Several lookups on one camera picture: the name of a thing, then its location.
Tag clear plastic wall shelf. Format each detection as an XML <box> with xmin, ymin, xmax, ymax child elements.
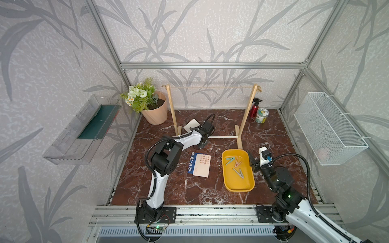
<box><xmin>43</xmin><ymin>95</ymin><xmax>121</xmax><ymax>165</ymax></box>

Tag potted flower plant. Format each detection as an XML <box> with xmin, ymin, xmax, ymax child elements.
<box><xmin>120</xmin><ymin>78</ymin><xmax>168</xmax><ymax>125</ymax></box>

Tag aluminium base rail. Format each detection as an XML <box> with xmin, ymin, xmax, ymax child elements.
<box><xmin>88</xmin><ymin>204</ymin><xmax>344</xmax><ymax>227</ymax></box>

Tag wooden string rack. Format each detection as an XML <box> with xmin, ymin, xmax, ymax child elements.
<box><xmin>163</xmin><ymin>84</ymin><xmax>262</xmax><ymax>149</ymax></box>

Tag white clothespin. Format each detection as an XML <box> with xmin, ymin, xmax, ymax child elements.
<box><xmin>233</xmin><ymin>168</ymin><xmax>245</xmax><ymax>179</ymax></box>

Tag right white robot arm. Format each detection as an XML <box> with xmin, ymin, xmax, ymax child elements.
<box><xmin>248</xmin><ymin>147</ymin><xmax>363</xmax><ymax>243</ymax></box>

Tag blue calligraphy postcard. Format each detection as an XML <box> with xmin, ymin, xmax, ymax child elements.
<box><xmin>187</xmin><ymin>152</ymin><xmax>197</xmax><ymax>174</ymax></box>

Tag yellow plastic tray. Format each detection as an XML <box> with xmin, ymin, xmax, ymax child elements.
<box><xmin>221</xmin><ymin>149</ymin><xmax>255</xmax><ymax>193</ymax></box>

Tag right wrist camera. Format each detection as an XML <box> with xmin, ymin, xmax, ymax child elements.
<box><xmin>259</xmin><ymin>147</ymin><xmax>273</xmax><ymax>167</ymax></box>

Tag white wire basket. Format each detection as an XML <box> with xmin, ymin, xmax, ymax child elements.
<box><xmin>294</xmin><ymin>92</ymin><xmax>369</xmax><ymax>166</ymax></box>

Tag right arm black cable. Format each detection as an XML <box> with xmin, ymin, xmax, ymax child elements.
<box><xmin>268</xmin><ymin>153</ymin><xmax>365</xmax><ymax>243</ymax></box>

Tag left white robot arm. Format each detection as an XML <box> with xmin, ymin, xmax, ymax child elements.
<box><xmin>134</xmin><ymin>121</ymin><xmax>215</xmax><ymax>224</ymax></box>

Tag red spray bottle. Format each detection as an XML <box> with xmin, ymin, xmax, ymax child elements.
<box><xmin>249</xmin><ymin>97</ymin><xmax>262</xmax><ymax>118</ymax></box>

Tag circuit board with LED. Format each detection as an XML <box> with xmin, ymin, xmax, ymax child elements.
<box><xmin>145</xmin><ymin>224</ymin><xmax>169</xmax><ymax>234</ymax></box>

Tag yellow calligraphy postcard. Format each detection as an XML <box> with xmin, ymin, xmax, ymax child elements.
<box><xmin>183</xmin><ymin>118</ymin><xmax>200</xmax><ymax>132</ymax></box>

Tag green-lidded tin can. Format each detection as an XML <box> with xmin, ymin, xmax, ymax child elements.
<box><xmin>255</xmin><ymin>108</ymin><xmax>269</xmax><ymax>124</ymax></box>

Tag pink clothespin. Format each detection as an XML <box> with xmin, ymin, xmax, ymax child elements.
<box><xmin>235</xmin><ymin>157</ymin><xmax>243</xmax><ymax>168</ymax></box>

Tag green mat in shelf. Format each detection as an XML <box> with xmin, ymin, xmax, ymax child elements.
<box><xmin>78</xmin><ymin>105</ymin><xmax>120</xmax><ymax>140</ymax></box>

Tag teal clothespin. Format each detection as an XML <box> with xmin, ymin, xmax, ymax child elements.
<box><xmin>225</xmin><ymin>157</ymin><xmax>237</xmax><ymax>166</ymax></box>

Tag cream red-text postcard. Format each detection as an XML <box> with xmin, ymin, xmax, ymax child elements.
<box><xmin>192</xmin><ymin>153</ymin><xmax>211</xmax><ymax>178</ymax></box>

